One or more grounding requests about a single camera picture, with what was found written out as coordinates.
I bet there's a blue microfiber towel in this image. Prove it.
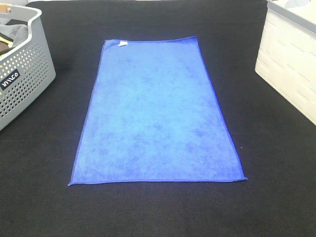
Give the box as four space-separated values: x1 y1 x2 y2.
70 36 246 185

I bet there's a black table cover mat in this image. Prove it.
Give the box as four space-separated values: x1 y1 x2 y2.
0 0 316 237

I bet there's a grey perforated laundry basket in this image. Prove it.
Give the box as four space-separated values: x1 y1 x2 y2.
0 5 56 129

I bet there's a white plastic storage crate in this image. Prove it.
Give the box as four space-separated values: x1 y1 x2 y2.
255 0 316 123

